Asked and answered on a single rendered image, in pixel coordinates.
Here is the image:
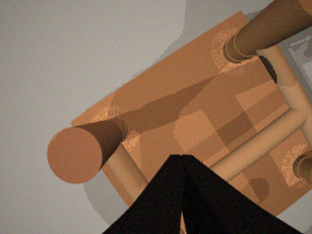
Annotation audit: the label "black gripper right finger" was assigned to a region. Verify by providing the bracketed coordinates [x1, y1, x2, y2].
[181, 154, 303, 234]

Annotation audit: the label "tan wooden stool legs with crossbar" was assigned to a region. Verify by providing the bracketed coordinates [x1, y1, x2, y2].
[47, 0, 312, 201]

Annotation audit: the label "orange-brown wooden stool seat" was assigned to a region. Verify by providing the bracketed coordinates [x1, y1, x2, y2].
[70, 11, 312, 216]

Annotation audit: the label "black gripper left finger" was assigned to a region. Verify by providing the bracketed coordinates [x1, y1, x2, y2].
[102, 154, 184, 234]

